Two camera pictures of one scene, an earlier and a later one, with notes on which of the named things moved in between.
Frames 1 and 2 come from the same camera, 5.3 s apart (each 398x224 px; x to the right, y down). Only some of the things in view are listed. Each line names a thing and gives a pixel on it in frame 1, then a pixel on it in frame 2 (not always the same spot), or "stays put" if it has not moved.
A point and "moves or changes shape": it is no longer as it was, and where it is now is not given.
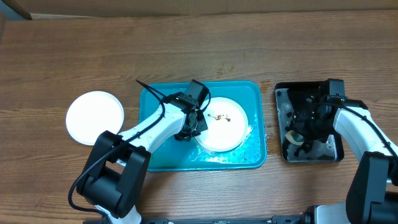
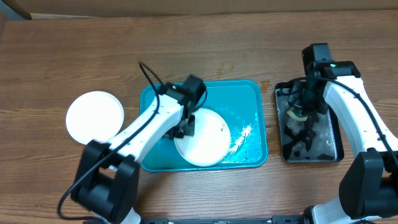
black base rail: [290, 219] stays put
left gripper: [201, 125] stays put
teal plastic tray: [188, 155] stays put
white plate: [91, 114] stays put
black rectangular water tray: [331, 150] stays put
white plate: [227, 123] -> [211, 142]
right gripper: [300, 127] -> [295, 100]
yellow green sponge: [295, 137] moves or changes shape
